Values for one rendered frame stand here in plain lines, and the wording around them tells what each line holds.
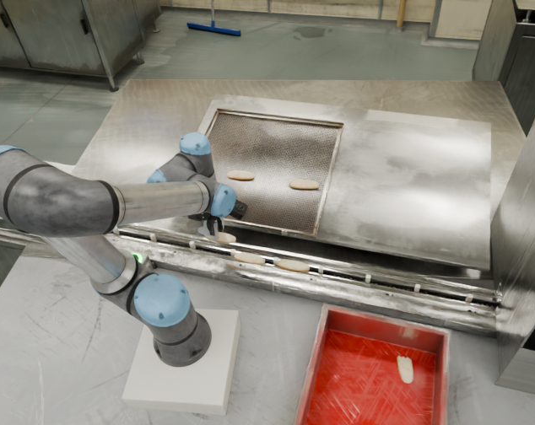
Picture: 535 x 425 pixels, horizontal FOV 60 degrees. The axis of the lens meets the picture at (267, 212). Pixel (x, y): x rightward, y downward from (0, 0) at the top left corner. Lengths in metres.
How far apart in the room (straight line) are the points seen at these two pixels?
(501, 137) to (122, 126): 1.60
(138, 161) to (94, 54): 2.20
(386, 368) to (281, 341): 0.28
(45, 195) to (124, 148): 1.27
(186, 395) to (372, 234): 0.71
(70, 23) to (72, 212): 3.31
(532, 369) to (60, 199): 1.06
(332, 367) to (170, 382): 0.41
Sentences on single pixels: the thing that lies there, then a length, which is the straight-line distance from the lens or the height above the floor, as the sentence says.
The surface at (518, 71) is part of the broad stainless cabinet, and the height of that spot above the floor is 0.70.
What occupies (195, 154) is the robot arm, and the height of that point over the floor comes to 1.27.
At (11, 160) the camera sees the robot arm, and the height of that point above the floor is 1.52.
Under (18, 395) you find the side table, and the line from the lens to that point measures 1.44.
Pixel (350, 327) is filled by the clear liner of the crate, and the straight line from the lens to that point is 1.29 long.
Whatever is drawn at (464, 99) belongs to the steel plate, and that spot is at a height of 0.82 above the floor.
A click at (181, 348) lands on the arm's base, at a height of 0.95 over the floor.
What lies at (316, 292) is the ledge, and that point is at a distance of 1.35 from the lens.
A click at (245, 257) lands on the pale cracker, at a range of 1.44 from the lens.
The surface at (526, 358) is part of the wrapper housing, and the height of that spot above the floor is 0.97.
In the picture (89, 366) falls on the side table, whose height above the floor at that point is 0.82.
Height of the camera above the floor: 1.97
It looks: 45 degrees down
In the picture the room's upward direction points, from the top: 5 degrees counter-clockwise
